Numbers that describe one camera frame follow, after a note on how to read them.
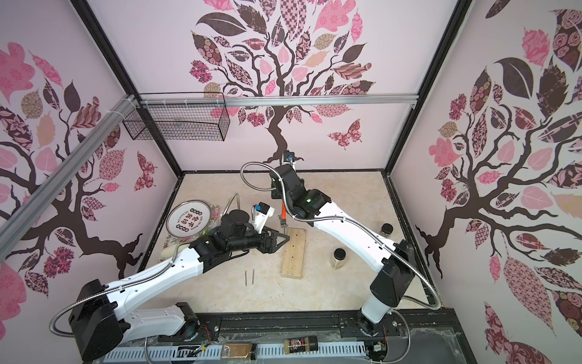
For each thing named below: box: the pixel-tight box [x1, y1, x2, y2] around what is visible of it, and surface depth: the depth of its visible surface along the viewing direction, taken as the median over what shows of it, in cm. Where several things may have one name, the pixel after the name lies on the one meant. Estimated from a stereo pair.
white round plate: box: [165, 200, 212, 239], surface depth 102 cm
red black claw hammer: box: [278, 201, 288, 229], surface depth 77 cm
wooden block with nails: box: [280, 227, 307, 280], surface depth 87 cm
